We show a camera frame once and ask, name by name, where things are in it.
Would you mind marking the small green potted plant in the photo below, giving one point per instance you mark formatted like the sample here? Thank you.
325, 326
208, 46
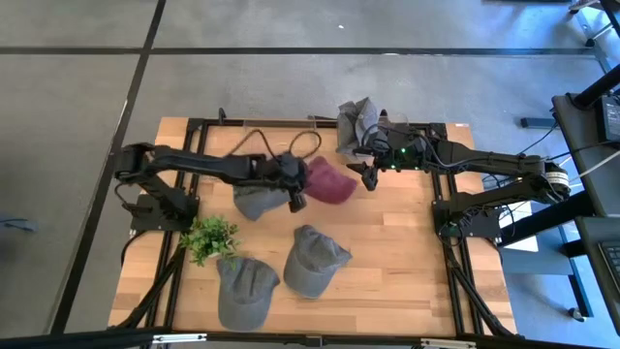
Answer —
210, 240

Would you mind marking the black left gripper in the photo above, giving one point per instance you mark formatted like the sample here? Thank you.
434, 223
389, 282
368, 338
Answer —
278, 172

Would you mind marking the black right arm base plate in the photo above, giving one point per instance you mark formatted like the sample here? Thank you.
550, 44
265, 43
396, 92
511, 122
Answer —
477, 225

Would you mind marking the black power adapter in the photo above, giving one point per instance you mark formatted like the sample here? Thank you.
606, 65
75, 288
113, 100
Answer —
611, 118

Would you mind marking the grey baseball cap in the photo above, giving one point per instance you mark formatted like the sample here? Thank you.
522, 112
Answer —
363, 114
244, 295
257, 206
346, 138
312, 264

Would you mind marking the grey stand base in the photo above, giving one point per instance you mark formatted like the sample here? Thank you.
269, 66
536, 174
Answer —
593, 26

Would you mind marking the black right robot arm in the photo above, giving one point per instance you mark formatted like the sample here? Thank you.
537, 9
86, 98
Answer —
494, 162

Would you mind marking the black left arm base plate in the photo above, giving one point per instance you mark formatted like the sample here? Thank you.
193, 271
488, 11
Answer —
160, 223

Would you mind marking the black desk leg bar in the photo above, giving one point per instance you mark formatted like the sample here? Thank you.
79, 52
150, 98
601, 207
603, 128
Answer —
547, 218

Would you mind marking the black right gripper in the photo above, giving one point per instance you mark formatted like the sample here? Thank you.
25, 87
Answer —
407, 152

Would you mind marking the clear plastic bin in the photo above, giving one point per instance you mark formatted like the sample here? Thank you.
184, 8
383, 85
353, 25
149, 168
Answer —
286, 138
404, 121

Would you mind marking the black overhead rig beam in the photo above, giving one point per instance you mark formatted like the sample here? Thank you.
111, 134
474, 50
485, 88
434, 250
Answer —
72, 339

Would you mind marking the black desk with keyboard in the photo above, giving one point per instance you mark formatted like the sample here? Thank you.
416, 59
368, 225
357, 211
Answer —
593, 237

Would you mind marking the black aluminium table frame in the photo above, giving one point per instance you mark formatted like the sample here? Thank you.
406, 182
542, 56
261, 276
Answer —
455, 286

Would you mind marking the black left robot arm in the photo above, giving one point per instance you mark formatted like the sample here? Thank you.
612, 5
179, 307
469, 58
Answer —
194, 162

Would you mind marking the black keyboard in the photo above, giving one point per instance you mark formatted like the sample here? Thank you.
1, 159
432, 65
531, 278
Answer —
612, 262

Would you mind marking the black caster wheel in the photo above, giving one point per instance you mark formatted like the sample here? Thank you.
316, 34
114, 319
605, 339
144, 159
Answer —
577, 315

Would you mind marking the black floor foot bar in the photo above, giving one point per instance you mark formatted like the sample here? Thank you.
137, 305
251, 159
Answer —
536, 122

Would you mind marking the maroon baseball cap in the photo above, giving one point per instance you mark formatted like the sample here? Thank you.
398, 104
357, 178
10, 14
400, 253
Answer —
329, 186

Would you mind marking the black slanted pole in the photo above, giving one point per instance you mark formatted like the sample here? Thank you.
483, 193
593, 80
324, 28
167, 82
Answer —
598, 88

